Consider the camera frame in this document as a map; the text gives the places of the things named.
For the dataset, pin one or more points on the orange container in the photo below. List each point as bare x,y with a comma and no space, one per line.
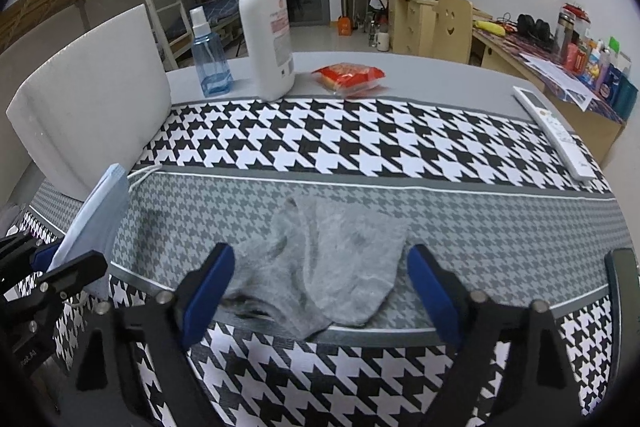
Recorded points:
344,27

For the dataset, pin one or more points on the wooden chair smiley cutout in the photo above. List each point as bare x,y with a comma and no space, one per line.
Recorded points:
452,37

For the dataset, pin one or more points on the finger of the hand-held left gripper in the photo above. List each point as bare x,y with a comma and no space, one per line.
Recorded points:
75,268
46,255

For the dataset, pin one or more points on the white foam box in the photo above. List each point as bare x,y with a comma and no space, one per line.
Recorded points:
90,107

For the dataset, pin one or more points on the white pump bottle red cap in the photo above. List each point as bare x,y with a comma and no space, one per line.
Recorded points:
265,42

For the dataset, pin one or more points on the black headphones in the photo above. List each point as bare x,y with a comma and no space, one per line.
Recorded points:
535,29

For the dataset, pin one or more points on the blue spray bottle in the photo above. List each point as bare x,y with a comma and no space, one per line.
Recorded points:
212,62

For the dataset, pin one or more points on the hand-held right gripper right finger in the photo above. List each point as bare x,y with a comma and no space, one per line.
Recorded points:
432,292

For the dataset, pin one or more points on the blue face mask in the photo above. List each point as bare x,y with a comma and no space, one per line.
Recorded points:
95,212

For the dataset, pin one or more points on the houndstooth tablecloth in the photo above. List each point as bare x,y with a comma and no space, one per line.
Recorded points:
350,142

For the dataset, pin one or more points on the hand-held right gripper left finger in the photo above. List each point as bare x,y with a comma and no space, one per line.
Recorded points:
207,292

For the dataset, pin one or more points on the wooden desk patterned cloth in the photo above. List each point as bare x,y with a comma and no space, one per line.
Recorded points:
505,52

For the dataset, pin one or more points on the white papers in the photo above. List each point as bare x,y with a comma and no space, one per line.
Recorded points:
555,77

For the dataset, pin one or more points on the red snack packet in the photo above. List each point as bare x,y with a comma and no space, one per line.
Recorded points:
350,77

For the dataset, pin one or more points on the row of toiletry bottles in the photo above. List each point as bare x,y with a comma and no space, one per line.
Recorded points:
605,72

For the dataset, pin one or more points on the folded blue plaid quilt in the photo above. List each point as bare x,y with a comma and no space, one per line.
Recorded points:
225,4

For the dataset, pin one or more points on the white remote control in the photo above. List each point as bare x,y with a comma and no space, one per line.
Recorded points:
555,127

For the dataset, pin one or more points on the grey sock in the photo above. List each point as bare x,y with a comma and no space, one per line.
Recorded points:
320,267

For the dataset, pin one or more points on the silver thermos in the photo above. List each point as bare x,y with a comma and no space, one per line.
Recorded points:
566,29

